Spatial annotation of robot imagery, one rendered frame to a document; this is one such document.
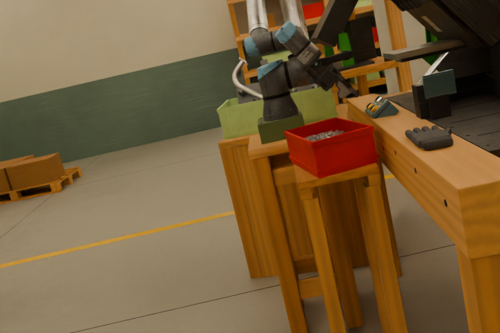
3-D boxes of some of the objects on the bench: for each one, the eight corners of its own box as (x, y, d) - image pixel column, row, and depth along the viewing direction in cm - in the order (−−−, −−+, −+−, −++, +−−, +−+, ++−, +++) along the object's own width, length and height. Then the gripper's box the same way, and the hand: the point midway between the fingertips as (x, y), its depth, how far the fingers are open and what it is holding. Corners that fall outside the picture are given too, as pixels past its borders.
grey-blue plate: (430, 120, 160) (422, 76, 158) (428, 119, 162) (420, 75, 160) (460, 114, 159) (454, 69, 157) (458, 113, 161) (452, 68, 159)
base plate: (489, 159, 117) (488, 151, 116) (385, 102, 224) (384, 97, 224) (683, 120, 113) (682, 111, 113) (483, 80, 221) (482, 76, 220)
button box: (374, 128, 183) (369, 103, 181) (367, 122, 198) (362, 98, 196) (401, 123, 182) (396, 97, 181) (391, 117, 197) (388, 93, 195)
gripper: (301, 68, 186) (342, 108, 189) (303, 69, 178) (347, 111, 180) (318, 50, 185) (359, 91, 188) (321, 50, 176) (364, 93, 179)
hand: (356, 92), depth 183 cm, fingers closed
